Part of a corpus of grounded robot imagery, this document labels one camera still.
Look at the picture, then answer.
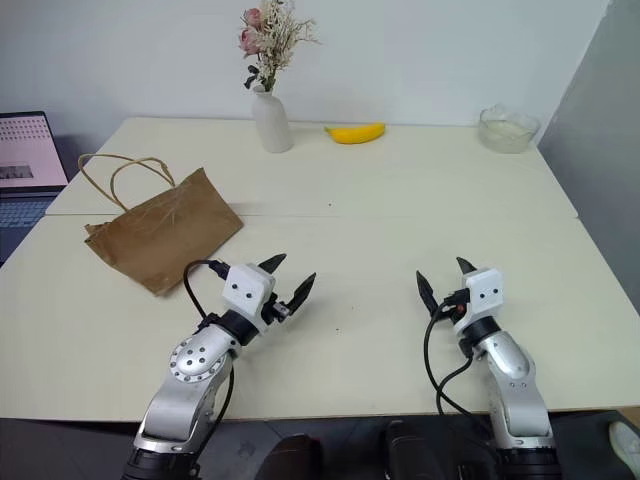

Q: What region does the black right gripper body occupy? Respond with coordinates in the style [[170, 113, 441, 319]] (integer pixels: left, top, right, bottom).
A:
[[442, 287, 470, 315]]

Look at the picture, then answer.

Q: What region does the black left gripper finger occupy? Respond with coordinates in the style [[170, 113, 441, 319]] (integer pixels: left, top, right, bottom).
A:
[[255, 253, 288, 276], [287, 272, 318, 315]]

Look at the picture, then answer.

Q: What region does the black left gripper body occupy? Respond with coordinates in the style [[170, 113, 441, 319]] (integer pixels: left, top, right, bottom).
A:
[[261, 293, 295, 327]]

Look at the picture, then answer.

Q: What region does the brown paper bag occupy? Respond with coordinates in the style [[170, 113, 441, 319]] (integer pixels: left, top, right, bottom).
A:
[[78, 153, 245, 298]]

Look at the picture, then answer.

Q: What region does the white ceramic vase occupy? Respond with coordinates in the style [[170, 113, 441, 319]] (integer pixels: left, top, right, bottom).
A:
[[251, 84, 295, 154]]

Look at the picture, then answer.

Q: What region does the clear glass bowl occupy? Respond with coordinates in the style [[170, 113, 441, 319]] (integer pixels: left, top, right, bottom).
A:
[[478, 102, 542, 154]]

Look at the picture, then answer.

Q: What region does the yellow banana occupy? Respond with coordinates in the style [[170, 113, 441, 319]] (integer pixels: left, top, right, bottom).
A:
[[323, 122, 387, 146]]

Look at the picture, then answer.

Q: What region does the white shoe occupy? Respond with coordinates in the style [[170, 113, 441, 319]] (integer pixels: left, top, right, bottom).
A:
[[608, 420, 640, 474]]

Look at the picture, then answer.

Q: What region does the dried flower bouquet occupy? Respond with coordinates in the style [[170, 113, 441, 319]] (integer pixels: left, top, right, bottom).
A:
[[236, 0, 322, 93]]

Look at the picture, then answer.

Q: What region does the open laptop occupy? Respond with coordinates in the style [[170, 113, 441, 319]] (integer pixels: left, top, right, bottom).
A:
[[0, 110, 70, 268]]

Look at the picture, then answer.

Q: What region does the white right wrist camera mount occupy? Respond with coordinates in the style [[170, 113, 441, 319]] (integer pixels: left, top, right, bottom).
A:
[[451, 267, 503, 337]]

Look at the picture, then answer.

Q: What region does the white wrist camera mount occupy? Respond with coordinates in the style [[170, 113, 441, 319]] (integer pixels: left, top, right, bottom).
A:
[[222, 263, 277, 334], [451, 267, 503, 337]]

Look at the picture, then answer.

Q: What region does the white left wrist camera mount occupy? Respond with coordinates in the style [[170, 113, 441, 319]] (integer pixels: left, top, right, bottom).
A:
[[222, 263, 277, 334]]

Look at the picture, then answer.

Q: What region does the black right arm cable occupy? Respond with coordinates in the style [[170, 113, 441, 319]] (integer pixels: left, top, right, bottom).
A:
[[423, 291, 475, 416]]

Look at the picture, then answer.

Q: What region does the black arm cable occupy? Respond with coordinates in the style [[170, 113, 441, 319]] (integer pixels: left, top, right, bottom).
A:
[[182, 259, 236, 429], [423, 291, 475, 416]]

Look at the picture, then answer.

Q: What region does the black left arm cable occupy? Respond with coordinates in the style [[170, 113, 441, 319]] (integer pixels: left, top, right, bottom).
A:
[[182, 259, 236, 429]]

